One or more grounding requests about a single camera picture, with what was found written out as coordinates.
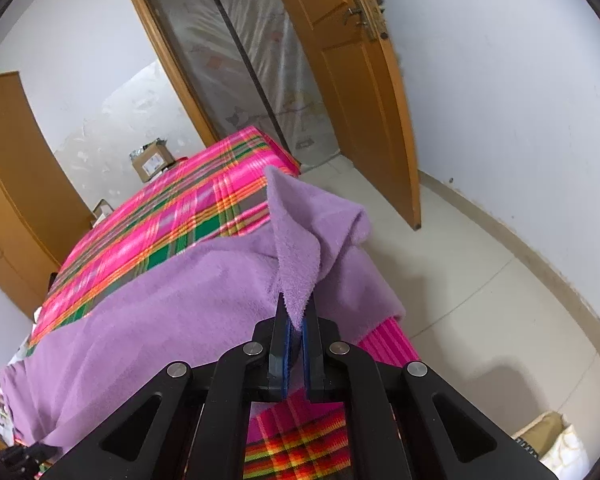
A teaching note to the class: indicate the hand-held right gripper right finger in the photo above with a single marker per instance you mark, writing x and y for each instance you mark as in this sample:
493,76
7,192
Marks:
307,360

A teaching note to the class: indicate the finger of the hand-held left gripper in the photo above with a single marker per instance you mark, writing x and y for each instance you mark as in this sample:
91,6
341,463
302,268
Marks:
35,452

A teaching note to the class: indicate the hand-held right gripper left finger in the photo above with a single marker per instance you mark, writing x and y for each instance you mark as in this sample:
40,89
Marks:
282,360

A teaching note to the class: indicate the purple fleece garment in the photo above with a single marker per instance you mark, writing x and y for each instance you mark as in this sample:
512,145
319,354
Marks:
180,300

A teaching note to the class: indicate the pink plaid bed sheet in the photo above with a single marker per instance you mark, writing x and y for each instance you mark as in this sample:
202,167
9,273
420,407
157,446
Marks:
155,220

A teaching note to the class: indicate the small white box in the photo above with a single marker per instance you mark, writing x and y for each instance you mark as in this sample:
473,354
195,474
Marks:
102,210

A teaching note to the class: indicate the brown cardboard box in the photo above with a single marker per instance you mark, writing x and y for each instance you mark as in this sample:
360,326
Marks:
150,162

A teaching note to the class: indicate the wooden wardrobe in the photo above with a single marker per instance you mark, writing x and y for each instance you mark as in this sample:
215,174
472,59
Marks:
20,185

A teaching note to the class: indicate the white patterned cloth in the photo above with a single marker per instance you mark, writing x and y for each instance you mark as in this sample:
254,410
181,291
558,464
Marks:
567,452

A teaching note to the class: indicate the wooden door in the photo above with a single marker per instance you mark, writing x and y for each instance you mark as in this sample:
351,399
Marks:
340,85

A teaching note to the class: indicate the translucent plastic door curtain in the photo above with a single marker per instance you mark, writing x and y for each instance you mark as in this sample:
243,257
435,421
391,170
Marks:
240,60

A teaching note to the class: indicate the wooden door frame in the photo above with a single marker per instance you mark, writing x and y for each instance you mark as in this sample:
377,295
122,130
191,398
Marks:
165,45

